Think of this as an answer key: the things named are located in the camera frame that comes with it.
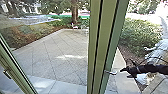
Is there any white garden statue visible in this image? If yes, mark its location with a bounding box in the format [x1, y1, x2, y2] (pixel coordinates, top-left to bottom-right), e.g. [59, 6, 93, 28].
[135, 39, 168, 92]

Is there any large garden tree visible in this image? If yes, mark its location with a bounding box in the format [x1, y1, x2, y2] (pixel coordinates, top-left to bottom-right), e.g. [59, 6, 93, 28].
[36, 0, 91, 25]

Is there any green garden bush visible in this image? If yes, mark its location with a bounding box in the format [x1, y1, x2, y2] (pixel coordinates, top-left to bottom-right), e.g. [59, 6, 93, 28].
[118, 17, 164, 58]

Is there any white garden bench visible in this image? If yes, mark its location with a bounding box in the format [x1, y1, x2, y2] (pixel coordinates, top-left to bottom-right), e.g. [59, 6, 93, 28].
[71, 23, 90, 36]

